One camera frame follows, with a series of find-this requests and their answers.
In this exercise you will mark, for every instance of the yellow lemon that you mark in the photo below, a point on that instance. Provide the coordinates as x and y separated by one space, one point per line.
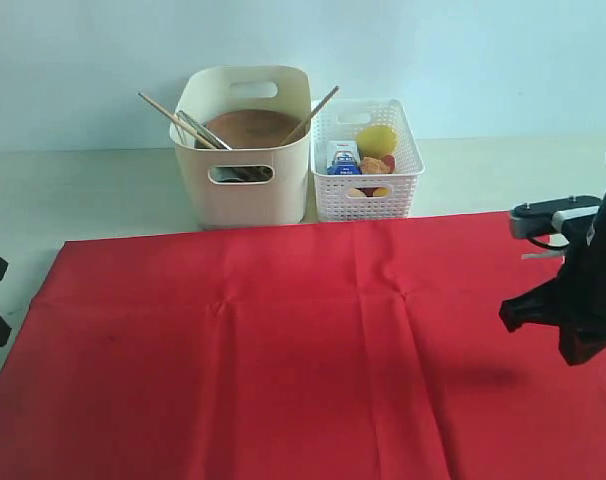
376 141

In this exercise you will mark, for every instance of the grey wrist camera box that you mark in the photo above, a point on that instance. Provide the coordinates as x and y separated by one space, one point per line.
568 216

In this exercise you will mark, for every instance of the blue white milk carton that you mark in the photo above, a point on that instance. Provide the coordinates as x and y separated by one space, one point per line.
342 158

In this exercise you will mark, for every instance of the red table cloth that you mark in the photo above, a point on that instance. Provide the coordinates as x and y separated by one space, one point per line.
365 350

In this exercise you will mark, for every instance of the red sausage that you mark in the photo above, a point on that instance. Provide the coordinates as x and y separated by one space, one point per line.
389 162

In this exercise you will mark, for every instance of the wooden chopstick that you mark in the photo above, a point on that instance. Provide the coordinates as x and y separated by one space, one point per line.
180 124
307 120

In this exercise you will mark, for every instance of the yellow cheese wedge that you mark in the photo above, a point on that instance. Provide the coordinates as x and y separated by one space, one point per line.
381 192

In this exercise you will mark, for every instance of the brown egg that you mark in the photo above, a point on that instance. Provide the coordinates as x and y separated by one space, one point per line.
356 193

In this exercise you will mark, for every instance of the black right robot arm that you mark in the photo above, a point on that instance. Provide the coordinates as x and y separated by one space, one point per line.
574 301

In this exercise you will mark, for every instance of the white perforated plastic basket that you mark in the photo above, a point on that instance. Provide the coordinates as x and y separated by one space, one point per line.
342 120

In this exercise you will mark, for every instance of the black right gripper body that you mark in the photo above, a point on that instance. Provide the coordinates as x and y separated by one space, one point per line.
581 281

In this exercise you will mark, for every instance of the metal table knife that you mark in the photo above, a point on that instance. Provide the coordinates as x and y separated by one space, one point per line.
203 132

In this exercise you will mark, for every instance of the fried breaded nugget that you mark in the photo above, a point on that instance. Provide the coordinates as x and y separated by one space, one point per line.
373 166

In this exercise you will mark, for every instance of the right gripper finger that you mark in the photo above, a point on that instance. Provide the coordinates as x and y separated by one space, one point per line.
537 306
579 346

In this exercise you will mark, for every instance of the cream plastic storage bin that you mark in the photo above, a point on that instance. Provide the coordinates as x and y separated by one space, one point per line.
217 90

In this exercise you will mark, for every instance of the brown round plate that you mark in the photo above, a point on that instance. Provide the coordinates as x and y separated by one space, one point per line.
252 128

